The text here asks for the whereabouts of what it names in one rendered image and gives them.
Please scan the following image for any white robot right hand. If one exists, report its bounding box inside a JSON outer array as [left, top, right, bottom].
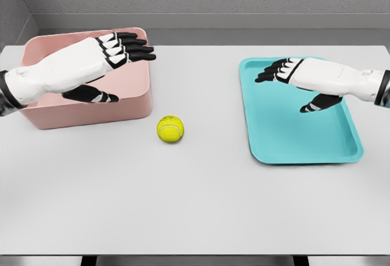
[[254, 57, 358, 114]]

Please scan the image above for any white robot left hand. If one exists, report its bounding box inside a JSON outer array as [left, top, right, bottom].
[[41, 32, 157, 104]]

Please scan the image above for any pink basket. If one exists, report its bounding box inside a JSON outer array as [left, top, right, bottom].
[[18, 27, 154, 131]]

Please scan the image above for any blue tray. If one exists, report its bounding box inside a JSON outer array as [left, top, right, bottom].
[[239, 57, 364, 165]]

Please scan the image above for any yellow tennis ball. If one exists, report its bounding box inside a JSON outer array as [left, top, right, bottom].
[[157, 114, 185, 144]]

